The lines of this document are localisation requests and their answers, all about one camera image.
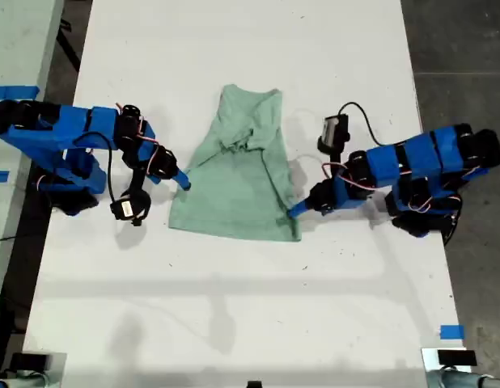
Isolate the black camera box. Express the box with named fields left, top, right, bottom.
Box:
left=110, top=192, right=151, bottom=226
left=317, top=114, right=351, bottom=154

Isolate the black camera cable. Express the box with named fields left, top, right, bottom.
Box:
left=337, top=101, right=405, bottom=147
left=74, top=131, right=117, bottom=204

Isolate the pale green T-shirt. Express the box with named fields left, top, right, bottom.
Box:
left=167, top=83, right=303, bottom=243

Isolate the grey pipe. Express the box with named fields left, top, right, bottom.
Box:
left=0, top=373, right=49, bottom=388
left=426, top=369, right=500, bottom=388

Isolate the black base cable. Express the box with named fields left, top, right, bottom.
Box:
left=443, top=197, right=464, bottom=247

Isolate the black stand leg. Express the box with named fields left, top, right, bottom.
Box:
left=57, top=18, right=83, bottom=74

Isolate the long blue tape strip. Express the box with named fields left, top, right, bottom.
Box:
left=0, top=85, right=40, bottom=100

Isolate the grey side table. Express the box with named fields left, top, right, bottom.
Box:
left=0, top=0, right=66, bottom=324

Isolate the black camera stalk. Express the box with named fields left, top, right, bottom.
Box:
left=329, top=147, right=345, bottom=181
left=128, top=169, right=148, bottom=199

